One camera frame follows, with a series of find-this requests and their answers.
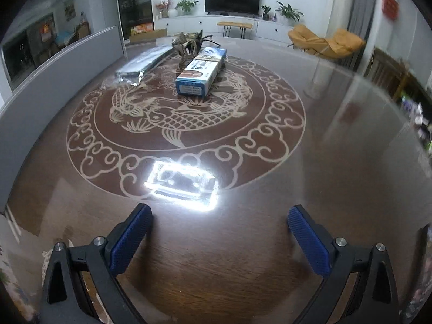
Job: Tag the black phone case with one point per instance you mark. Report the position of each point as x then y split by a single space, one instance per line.
145 61

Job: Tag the small green potted plant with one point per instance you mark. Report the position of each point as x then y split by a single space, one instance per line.
266 10

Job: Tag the blue and white box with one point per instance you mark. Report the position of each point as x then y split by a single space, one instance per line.
199 74

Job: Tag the grey curtain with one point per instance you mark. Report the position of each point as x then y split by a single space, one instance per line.
362 6

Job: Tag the white curtain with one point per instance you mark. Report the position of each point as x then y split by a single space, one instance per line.
341 3

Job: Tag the yellow lounge chair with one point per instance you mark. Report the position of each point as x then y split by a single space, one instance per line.
341 45

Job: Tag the black display cabinet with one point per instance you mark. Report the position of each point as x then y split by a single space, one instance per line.
135 0

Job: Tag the red flowers in vase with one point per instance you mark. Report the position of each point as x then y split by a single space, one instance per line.
164 6

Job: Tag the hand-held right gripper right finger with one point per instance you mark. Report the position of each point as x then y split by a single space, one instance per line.
308 243

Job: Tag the wooden bench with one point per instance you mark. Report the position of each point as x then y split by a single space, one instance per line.
234 24

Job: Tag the wooden chair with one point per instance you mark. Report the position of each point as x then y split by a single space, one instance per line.
388 71

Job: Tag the framed wall picture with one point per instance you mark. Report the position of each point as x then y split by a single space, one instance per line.
69 8

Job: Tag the red wall hanging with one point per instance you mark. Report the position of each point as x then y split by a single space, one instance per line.
390 5

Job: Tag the white door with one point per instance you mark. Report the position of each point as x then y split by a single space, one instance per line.
108 3

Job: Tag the pile of assorted small items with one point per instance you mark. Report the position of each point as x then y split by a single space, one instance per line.
420 125

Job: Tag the bushy green potted plant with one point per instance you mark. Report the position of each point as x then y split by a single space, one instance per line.
186 5

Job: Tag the white television cabinet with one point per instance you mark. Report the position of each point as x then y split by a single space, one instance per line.
195 23

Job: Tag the grey partition board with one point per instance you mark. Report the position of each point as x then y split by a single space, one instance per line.
50 84

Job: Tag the large green potted plant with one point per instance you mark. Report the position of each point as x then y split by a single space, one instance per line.
288 11

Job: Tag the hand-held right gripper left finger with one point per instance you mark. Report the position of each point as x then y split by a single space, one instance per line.
130 239

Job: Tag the cardboard box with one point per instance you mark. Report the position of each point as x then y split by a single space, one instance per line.
148 35

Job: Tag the black television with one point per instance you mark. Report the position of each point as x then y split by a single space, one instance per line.
233 0

